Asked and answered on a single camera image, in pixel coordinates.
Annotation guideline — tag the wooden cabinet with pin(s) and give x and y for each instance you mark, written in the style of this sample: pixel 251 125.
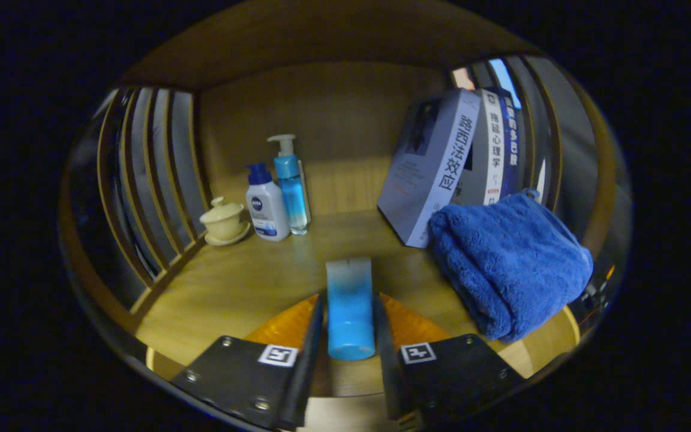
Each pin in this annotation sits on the wooden cabinet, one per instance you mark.
pixel 321 114

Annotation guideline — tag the wooden countertop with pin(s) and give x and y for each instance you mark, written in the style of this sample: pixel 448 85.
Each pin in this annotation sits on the wooden countertop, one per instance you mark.
pixel 249 282

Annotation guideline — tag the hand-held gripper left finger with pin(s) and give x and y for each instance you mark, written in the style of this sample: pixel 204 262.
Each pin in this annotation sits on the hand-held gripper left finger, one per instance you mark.
pixel 309 372

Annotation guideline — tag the white bottle with blue cap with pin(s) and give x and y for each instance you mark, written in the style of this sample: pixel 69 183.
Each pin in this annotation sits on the white bottle with blue cap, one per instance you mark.
pixel 267 210

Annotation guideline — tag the grey book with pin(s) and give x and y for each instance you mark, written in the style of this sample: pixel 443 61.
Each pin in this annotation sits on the grey book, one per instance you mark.
pixel 429 162

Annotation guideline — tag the cream lidded teacup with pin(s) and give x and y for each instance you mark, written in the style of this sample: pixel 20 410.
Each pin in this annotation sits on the cream lidded teacup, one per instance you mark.
pixel 224 222

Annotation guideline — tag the white spine book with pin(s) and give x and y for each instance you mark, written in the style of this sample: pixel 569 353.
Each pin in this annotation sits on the white spine book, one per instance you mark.
pixel 489 150

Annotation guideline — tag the folded blue towel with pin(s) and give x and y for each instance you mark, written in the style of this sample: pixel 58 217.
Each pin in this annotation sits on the folded blue towel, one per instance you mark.
pixel 507 264

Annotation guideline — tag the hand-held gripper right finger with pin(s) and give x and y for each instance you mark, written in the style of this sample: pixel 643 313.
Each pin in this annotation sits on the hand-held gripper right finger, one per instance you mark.
pixel 388 378

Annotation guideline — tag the blue tube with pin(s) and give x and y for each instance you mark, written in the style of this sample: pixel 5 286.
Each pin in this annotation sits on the blue tube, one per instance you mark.
pixel 350 312

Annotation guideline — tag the blue pump bottle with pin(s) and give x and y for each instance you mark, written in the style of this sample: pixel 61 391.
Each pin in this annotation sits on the blue pump bottle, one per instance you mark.
pixel 293 186

